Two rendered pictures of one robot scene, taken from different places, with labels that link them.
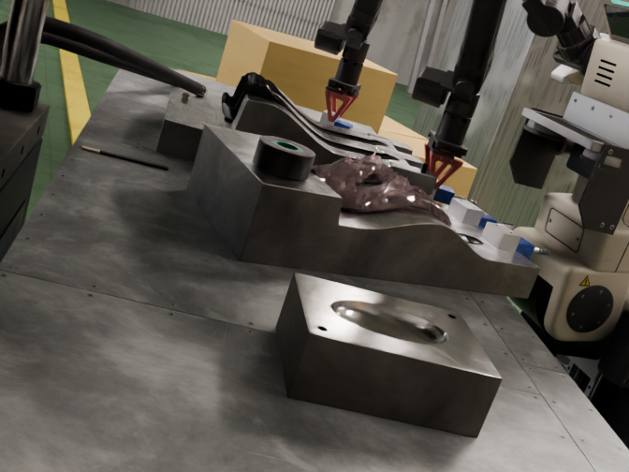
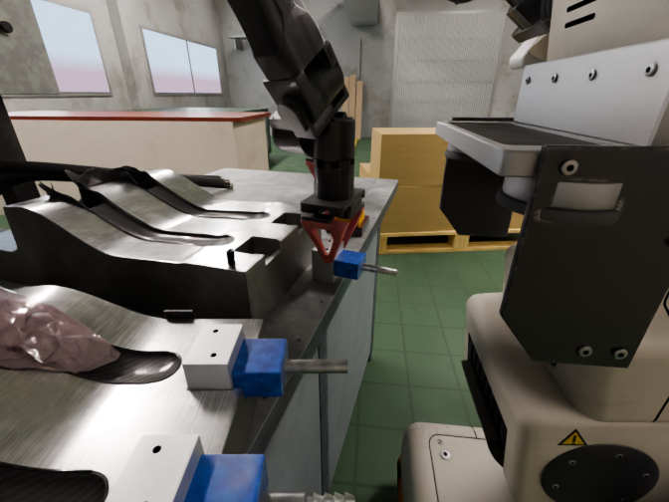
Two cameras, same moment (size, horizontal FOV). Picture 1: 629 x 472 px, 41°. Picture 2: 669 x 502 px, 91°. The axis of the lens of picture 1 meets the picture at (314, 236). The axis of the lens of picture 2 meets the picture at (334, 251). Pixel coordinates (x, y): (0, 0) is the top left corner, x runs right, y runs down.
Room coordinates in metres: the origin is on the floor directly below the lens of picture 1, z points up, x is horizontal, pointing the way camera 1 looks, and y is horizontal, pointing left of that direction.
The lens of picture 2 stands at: (1.29, -0.43, 1.07)
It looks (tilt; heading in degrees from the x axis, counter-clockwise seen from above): 25 degrees down; 30
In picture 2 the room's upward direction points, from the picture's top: straight up
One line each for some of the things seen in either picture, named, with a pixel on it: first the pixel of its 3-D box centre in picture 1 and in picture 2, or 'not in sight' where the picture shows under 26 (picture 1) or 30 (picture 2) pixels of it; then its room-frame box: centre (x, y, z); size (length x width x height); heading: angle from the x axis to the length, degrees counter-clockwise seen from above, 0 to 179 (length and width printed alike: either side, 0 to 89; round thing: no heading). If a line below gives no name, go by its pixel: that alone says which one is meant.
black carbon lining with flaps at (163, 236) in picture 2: (313, 115); (152, 201); (1.59, 0.07, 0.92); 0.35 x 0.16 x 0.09; 103
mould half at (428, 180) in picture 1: (297, 136); (156, 226); (1.60, 0.09, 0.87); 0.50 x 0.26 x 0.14; 103
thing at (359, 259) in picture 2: (446, 195); (355, 265); (1.71, -0.23, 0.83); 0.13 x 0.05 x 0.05; 97
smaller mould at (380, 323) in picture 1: (381, 351); not in sight; (0.81, -0.10, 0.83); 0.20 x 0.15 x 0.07; 103
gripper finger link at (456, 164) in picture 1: (440, 165); (331, 231); (1.69, -0.20, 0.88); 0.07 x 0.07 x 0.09; 7
